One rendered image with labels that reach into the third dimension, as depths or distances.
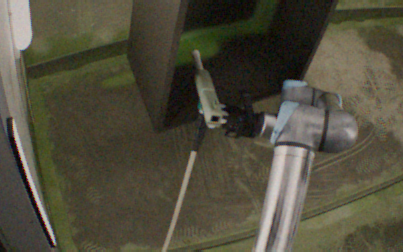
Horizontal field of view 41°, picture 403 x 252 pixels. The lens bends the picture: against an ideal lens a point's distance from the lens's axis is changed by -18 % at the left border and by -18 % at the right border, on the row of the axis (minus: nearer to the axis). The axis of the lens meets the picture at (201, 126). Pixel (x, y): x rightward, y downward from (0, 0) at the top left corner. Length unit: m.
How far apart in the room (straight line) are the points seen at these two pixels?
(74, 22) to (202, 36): 0.75
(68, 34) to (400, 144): 1.82
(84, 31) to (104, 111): 0.43
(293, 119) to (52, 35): 1.69
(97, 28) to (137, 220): 0.99
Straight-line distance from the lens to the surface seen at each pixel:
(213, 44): 2.58
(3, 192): 1.58
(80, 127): 2.92
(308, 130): 1.63
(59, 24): 3.03
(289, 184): 1.60
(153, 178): 2.75
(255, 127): 2.20
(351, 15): 3.57
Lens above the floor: 2.38
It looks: 53 degrees down
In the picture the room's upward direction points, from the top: 5 degrees clockwise
